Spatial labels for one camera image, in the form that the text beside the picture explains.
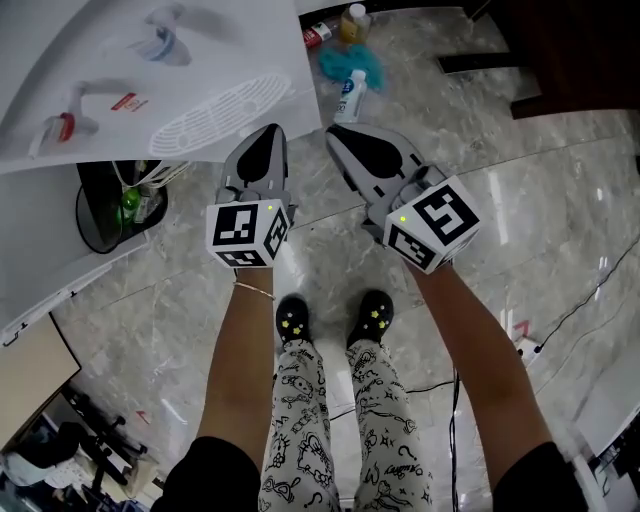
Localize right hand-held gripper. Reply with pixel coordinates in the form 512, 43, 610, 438
325, 123, 483, 275

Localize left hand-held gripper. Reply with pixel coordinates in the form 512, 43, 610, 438
205, 124, 298, 270

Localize white cabinet door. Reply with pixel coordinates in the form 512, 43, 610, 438
0, 167, 149, 332

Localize person's right forearm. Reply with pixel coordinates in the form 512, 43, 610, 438
405, 259, 559, 484

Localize person's left forearm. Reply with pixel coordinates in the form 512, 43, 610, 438
196, 263, 279, 452

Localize white water dispenser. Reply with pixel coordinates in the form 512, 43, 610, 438
0, 0, 324, 175

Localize blue water tap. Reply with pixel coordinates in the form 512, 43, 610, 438
127, 3, 194, 67

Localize red water tap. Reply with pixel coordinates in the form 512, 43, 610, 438
28, 78, 132, 157

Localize white bottle blue label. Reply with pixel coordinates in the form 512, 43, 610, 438
333, 69, 369, 125

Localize white drip tray grille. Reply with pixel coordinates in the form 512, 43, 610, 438
148, 71, 294, 158

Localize teal cloth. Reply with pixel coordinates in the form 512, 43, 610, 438
318, 43, 387, 94

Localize white plastic bag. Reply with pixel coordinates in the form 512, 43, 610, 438
111, 159, 192, 190

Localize yellow liquid bottle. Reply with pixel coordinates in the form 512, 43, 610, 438
339, 3, 373, 44

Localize green plastic bottle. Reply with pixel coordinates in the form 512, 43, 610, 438
118, 188, 142, 222

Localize person's right black shoe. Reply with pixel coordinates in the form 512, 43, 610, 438
345, 289, 396, 350

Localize person's black shoe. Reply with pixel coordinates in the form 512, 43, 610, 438
275, 293, 314, 347
345, 289, 396, 350

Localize person's left black shoe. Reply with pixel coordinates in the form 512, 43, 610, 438
275, 293, 314, 347

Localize black trash bin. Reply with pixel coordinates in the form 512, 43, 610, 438
74, 160, 169, 255

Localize dark wooden furniture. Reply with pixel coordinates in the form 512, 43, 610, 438
436, 0, 640, 121

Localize white cartoon print trousers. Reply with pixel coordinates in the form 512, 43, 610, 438
257, 337, 437, 512

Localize tan wooden board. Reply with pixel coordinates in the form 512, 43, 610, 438
0, 313, 83, 447

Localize person's left black sleeve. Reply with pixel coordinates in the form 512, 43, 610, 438
149, 436, 262, 512

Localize person's black sleeve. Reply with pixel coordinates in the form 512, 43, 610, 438
491, 441, 590, 512
149, 436, 262, 512

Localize black tripod stand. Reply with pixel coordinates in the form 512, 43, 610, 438
59, 388, 151, 487

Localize white table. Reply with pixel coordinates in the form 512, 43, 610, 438
573, 356, 640, 460

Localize person's right black sleeve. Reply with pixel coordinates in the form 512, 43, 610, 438
491, 441, 590, 512

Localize thin gold bracelet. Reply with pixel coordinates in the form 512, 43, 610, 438
232, 281, 277, 302

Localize black cable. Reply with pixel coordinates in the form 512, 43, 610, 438
535, 238, 640, 352
403, 367, 463, 512

